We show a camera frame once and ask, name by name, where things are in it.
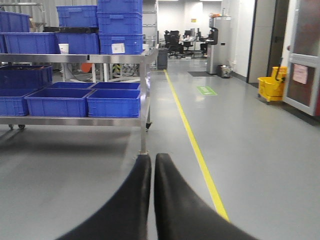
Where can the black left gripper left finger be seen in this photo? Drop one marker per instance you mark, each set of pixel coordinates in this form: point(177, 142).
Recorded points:
point(124, 216)

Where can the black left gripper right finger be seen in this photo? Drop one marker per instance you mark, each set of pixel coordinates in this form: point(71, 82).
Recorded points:
point(181, 214)

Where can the blue bin lower front right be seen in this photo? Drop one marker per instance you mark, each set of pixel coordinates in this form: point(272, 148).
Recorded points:
point(114, 103)

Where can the blue bin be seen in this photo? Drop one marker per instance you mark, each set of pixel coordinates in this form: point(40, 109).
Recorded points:
point(13, 102)
point(114, 103)
point(58, 102)

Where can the blue bin lower front middle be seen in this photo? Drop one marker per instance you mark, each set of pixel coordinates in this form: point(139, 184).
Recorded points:
point(58, 102)

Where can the yellow mop bucket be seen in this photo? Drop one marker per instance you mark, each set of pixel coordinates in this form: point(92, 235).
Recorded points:
point(271, 88)

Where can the stainless steel cart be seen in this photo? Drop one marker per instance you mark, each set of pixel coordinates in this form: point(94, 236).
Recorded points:
point(142, 121)

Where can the blue bin lower front left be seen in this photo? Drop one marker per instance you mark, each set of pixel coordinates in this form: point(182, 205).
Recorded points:
point(13, 102)

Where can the steel water dispenser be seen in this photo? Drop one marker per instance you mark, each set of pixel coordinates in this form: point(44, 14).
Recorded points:
point(219, 49)

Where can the stack of blue crates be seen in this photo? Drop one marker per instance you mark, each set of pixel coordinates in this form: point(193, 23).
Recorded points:
point(120, 27)

